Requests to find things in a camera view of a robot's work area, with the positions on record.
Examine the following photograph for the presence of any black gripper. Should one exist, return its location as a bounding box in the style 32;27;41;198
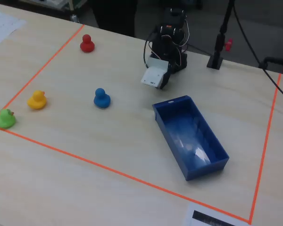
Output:
151;25;183;90

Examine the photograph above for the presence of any yellow rubber duck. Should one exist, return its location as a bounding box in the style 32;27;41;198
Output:
27;90;47;110

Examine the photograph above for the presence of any blue rubber duck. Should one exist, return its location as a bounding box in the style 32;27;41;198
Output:
93;88;111;109

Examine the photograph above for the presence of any blue plastic box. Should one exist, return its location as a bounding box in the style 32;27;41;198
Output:
151;95;230;181

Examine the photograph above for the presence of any red rubber duck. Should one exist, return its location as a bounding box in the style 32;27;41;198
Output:
80;34;95;53

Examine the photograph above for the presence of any green rubber duck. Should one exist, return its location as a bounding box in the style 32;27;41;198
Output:
0;108;17;129

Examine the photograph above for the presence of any person in dark clothes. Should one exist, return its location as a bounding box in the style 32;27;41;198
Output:
89;0;138;38

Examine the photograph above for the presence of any black chair leg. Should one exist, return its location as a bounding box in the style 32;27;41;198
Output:
258;56;283;71

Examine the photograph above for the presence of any orange tape rectangle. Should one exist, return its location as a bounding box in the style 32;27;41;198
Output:
0;23;283;225

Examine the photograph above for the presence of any background shelf cart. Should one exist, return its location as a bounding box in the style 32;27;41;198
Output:
21;0;88;24

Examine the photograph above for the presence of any white paper with black bar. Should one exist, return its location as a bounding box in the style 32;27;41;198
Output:
183;202;250;226

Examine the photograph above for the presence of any white printed paper sheet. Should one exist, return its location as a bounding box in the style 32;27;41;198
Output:
0;9;27;49

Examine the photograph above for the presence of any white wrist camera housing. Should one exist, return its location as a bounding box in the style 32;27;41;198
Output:
141;57;169;89

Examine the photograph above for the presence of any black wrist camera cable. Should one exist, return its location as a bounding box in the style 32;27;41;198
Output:
143;30;158;69

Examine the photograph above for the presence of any black camera stand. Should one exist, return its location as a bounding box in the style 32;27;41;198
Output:
207;0;236;70

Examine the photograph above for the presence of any long black cable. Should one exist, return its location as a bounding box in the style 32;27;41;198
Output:
233;0;283;105

